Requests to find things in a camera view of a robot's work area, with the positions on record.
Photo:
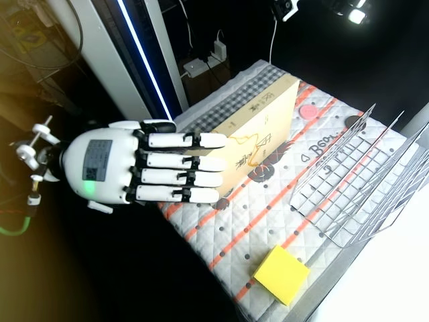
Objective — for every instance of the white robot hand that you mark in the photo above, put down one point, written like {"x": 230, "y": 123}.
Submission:
{"x": 77, "y": 161}

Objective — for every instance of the tan hardcover book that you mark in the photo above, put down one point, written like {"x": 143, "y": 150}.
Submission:
{"x": 268, "y": 110}

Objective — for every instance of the white power adapter box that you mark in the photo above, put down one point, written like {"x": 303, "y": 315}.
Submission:
{"x": 196, "y": 67}

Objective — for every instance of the grey quilt with printed bear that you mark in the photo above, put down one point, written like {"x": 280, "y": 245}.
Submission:
{"x": 241, "y": 214}

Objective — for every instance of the white charger plug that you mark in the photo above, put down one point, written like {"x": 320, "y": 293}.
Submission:
{"x": 220, "y": 48}

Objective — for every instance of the yellow sponge block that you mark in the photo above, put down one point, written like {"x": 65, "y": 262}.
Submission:
{"x": 281, "y": 275}

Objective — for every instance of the bright lamp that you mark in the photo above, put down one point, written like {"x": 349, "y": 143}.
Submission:
{"x": 355, "y": 13}

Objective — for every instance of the white post with blue light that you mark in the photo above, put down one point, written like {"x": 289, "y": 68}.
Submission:
{"x": 100, "y": 50}

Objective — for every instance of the white camera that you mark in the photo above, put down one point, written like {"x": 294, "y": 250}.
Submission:
{"x": 286, "y": 8}

